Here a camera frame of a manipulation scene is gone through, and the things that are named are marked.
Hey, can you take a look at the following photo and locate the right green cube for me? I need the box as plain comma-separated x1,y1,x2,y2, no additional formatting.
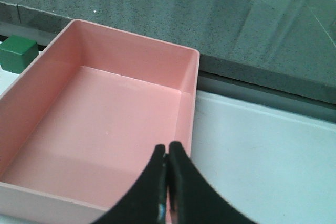
1,35,39,74

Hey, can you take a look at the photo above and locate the grey stone counter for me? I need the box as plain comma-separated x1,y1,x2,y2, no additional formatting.
1,0,335,104

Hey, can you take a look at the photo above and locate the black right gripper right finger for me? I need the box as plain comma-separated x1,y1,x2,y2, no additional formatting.
168,141,253,223

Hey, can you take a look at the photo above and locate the pink plastic bin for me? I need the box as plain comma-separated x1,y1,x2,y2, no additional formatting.
1,19,200,223

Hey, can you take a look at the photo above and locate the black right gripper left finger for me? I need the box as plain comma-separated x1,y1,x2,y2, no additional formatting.
94,144,167,223

